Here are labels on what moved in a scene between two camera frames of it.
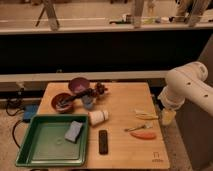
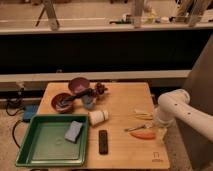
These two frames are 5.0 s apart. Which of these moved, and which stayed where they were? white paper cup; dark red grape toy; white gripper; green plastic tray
Moved: white gripper
Stayed: green plastic tray; white paper cup; dark red grape toy
